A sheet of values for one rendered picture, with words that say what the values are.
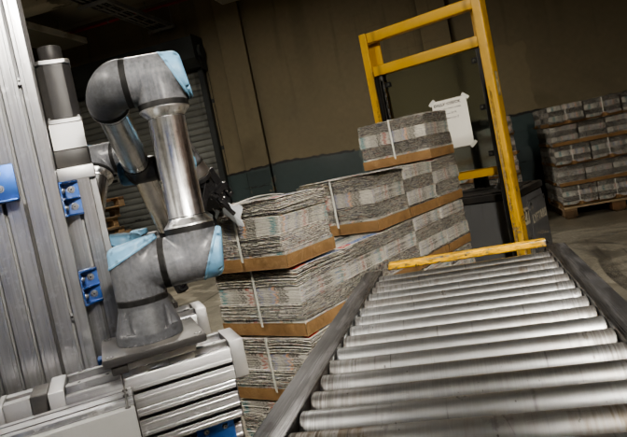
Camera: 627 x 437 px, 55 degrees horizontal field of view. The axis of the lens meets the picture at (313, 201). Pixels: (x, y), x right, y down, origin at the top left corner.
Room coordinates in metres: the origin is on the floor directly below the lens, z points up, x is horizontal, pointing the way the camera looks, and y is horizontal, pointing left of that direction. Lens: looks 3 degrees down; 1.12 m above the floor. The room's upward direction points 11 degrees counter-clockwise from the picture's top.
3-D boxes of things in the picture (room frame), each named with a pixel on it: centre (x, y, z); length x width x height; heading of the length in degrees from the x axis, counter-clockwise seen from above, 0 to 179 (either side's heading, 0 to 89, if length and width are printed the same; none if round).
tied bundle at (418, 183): (2.80, -0.34, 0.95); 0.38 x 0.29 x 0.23; 52
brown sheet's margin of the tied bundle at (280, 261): (2.02, 0.10, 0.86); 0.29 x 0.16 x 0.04; 145
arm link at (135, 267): (1.38, 0.43, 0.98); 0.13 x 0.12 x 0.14; 98
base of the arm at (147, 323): (1.38, 0.43, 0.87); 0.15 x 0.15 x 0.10
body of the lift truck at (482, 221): (3.69, -1.00, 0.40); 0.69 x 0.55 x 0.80; 54
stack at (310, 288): (2.46, -0.09, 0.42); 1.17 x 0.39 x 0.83; 144
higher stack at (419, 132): (3.05, -0.52, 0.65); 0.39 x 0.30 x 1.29; 54
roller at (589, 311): (1.07, -0.22, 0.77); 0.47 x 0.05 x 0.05; 76
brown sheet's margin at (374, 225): (2.56, -0.16, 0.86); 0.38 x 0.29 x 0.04; 54
